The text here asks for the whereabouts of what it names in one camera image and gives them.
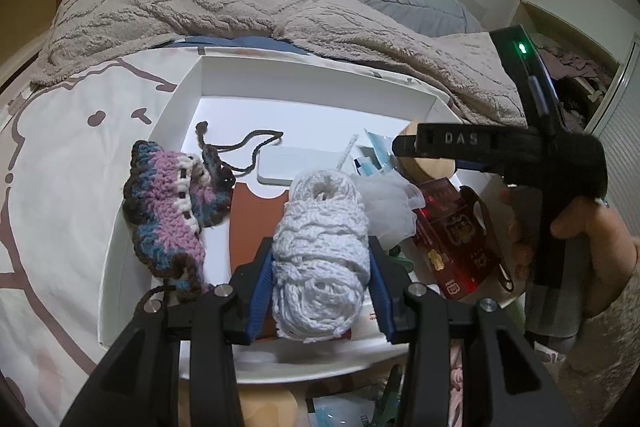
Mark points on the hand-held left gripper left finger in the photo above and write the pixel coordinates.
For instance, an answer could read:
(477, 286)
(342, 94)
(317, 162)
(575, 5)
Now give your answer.
(260, 292)

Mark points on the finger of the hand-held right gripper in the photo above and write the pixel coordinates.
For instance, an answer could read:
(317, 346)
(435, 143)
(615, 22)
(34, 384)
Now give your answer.
(510, 141)
(475, 166)

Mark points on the white rectangular case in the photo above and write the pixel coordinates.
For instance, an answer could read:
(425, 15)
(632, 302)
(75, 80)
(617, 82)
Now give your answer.
(295, 164)

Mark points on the blue face mask packet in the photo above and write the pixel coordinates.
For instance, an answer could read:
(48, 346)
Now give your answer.
(377, 147)

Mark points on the pink printed cloth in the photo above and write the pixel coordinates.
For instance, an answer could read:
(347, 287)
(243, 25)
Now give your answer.
(462, 382)

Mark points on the red printed box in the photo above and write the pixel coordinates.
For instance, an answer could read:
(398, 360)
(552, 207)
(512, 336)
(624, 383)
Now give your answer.
(450, 232)

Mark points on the round wooden lid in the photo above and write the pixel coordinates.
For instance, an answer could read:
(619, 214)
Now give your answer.
(432, 167)

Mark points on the white yarn ball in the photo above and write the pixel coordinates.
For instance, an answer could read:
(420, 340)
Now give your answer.
(320, 237)

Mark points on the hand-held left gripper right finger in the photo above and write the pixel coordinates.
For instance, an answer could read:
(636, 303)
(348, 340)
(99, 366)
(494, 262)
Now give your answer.
(382, 297)

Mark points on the multicolour crochet piece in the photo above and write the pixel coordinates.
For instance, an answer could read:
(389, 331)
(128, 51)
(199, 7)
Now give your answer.
(160, 192)

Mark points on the white mesh bag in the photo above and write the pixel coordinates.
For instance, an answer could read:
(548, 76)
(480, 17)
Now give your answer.
(390, 207)

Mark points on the dark blue cloth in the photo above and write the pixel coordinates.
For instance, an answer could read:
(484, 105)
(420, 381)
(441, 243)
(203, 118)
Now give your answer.
(235, 42)

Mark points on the cartoon printed bed sheet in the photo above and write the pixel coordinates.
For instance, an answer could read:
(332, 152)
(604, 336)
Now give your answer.
(65, 167)

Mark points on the white storage tray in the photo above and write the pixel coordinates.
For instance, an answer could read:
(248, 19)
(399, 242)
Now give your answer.
(300, 117)

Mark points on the pile of clothes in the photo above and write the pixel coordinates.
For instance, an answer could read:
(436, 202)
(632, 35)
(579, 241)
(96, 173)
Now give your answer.
(570, 67)

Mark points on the person's right forearm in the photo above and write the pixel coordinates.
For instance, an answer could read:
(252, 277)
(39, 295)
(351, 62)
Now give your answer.
(605, 347)

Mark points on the person's right hand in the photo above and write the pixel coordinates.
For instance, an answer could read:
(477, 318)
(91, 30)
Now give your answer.
(600, 227)

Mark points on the open wardrobe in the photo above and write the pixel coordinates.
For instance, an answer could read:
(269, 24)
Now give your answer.
(550, 14)

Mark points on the brown leather pouch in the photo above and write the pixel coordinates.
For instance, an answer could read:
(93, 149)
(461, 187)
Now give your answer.
(247, 227)

